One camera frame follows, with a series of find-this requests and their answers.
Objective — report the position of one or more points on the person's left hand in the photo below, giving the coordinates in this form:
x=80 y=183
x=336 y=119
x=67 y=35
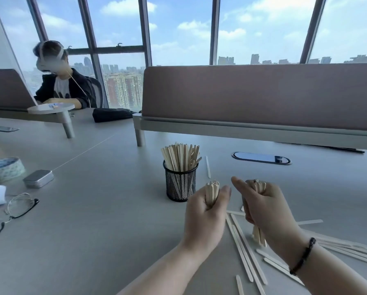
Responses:
x=205 y=224

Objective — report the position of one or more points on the person's right hand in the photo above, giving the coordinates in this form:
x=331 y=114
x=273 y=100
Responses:
x=269 y=211

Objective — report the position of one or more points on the gathered wooden stick bunch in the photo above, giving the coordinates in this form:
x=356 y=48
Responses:
x=180 y=156
x=258 y=236
x=212 y=193

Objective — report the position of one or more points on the pile of wooden sticks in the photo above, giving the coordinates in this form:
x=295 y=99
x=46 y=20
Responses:
x=241 y=239

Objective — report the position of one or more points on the black mesh pen cup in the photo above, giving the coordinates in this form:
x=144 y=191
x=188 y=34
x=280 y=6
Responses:
x=180 y=185

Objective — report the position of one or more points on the person's left forearm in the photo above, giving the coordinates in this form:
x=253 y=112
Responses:
x=165 y=273

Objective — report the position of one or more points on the grey desk shelf riser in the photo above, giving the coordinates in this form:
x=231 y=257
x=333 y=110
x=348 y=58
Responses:
x=232 y=134
x=48 y=109

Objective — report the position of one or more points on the pink desk divider panel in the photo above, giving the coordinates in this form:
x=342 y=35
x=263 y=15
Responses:
x=263 y=95
x=5 y=89

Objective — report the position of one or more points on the black fabric bag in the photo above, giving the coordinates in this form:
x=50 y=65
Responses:
x=112 y=115

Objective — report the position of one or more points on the silver metal tin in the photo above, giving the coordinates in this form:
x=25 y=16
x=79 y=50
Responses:
x=39 y=178

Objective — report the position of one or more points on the grey mesh office chair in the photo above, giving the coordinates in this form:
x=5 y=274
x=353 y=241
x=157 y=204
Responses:
x=98 y=89

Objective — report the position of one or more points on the black rimmed eyeglasses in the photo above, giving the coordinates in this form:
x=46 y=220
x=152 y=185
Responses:
x=20 y=205

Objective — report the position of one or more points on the patterned tape roll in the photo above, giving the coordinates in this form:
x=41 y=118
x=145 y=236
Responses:
x=5 y=173

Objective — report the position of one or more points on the dark smartphone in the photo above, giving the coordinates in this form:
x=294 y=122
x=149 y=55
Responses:
x=3 y=129

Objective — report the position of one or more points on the white headset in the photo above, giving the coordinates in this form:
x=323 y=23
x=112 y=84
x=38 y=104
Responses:
x=48 y=62

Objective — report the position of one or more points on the dark window frame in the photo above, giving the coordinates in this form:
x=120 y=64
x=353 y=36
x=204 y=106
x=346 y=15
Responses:
x=214 y=30

